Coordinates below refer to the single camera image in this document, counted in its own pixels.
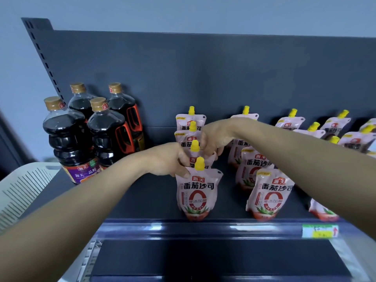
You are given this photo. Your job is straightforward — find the person's right hand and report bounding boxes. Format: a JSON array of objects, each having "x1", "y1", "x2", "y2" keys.
[{"x1": 199, "y1": 118, "x2": 239, "y2": 162}]

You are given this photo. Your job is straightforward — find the person's left hand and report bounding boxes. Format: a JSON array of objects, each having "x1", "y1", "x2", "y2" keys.
[{"x1": 146, "y1": 142, "x2": 195, "y2": 178}]

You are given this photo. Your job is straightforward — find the tomato sauce pouch yellow cap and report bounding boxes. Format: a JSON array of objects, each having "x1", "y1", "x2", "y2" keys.
[{"x1": 188, "y1": 140, "x2": 218, "y2": 171}]

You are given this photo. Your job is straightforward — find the person's right forearm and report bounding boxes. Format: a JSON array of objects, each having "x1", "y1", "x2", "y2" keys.
[{"x1": 233, "y1": 118, "x2": 376, "y2": 240}]

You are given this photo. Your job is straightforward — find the person's left forearm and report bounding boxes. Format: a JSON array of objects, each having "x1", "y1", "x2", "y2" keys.
[{"x1": 0, "y1": 151, "x2": 150, "y2": 282}]

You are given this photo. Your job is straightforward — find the dark grey metal shelf unit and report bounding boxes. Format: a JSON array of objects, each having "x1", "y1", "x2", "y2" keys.
[{"x1": 21, "y1": 17, "x2": 376, "y2": 282}]

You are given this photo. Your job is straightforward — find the rows of white spouted pouches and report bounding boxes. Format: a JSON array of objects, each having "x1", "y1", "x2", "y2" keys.
[{"x1": 175, "y1": 106, "x2": 376, "y2": 223}]

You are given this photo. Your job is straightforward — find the dark soy sauce bottle purple label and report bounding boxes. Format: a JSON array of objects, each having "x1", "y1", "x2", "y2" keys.
[{"x1": 43, "y1": 96, "x2": 102, "y2": 185}]

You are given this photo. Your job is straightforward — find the green white price label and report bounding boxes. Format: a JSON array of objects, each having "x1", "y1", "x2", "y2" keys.
[{"x1": 302, "y1": 224, "x2": 339, "y2": 239}]

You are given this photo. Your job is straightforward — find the white plastic slotted basket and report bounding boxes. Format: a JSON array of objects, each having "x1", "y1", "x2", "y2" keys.
[{"x1": 0, "y1": 162, "x2": 63, "y2": 234}]

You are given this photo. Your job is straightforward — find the clear plastic price rail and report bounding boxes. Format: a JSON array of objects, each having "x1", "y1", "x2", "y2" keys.
[{"x1": 95, "y1": 220, "x2": 376, "y2": 240}]

